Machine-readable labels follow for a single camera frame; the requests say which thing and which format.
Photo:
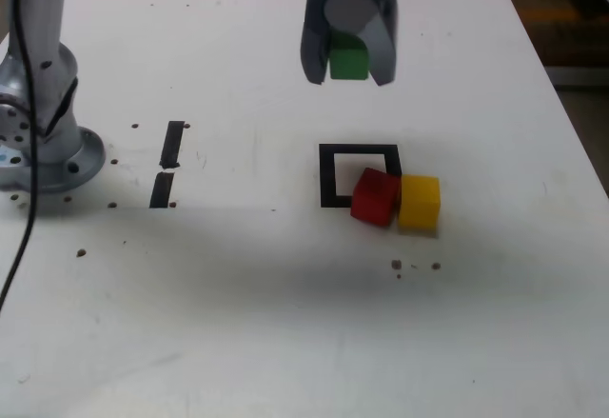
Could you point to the yellow cube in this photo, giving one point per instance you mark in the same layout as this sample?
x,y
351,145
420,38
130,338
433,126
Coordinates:
x,y
418,204

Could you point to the green cube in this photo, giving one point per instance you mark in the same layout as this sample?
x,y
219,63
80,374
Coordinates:
x,y
349,63

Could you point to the black tape square outline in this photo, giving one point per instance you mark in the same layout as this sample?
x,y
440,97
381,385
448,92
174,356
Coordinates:
x,y
327,175

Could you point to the black tape strip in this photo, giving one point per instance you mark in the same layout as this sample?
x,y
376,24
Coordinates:
x,y
172,146

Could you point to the red cube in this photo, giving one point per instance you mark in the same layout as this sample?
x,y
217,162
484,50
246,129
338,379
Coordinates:
x,y
373,199

